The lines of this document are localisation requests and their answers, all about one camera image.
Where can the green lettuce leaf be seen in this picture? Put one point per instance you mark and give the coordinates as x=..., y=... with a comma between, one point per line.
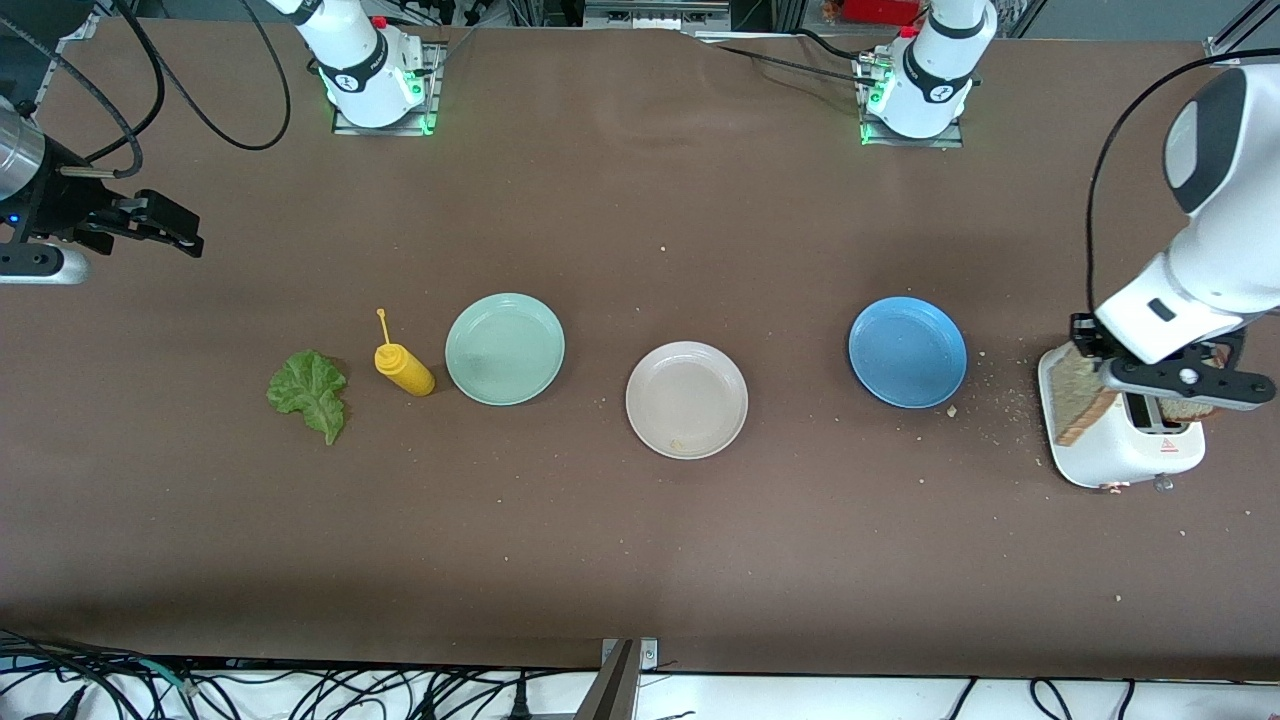
x=305, y=385

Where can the red box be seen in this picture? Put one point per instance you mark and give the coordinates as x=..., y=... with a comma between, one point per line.
x=880, y=10

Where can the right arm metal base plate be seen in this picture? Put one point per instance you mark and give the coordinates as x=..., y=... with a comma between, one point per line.
x=380, y=131

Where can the silver table edge bracket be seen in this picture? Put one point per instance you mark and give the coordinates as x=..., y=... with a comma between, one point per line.
x=648, y=652

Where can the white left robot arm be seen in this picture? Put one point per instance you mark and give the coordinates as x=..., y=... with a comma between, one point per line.
x=1220, y=240

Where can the aluminium frame section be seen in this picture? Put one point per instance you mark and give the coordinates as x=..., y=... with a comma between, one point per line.
x=650, y=15

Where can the mint green plate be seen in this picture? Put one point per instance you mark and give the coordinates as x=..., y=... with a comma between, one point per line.
x=505, y=349

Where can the yellow squeeze sauce bottle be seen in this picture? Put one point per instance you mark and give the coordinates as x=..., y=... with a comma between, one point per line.
x=405, y=370

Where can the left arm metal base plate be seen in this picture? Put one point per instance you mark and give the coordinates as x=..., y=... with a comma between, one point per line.
x=910, y=143

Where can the beige plate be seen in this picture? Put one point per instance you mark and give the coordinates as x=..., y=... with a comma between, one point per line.
x=687, y=400

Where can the aluminium corner profile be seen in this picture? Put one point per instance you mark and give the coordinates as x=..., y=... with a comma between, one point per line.
x=1225, y=48
x=80, y=25

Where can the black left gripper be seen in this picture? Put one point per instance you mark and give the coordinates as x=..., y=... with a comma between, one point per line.
x=1083, y=335

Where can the brown-crust bread slice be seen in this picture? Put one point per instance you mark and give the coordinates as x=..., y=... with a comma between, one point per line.
x=1190, y=410
x=1080, y=400

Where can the blue plate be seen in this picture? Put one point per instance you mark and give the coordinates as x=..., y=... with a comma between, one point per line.
x=907, y=352

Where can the dark metal bar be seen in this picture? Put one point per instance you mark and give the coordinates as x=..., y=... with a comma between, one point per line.
x=610, y=690

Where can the white toaster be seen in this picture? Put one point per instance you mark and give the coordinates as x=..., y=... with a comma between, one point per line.
x=1100, y=460

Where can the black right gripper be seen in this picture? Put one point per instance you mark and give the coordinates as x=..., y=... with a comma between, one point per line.
x=52, y=203

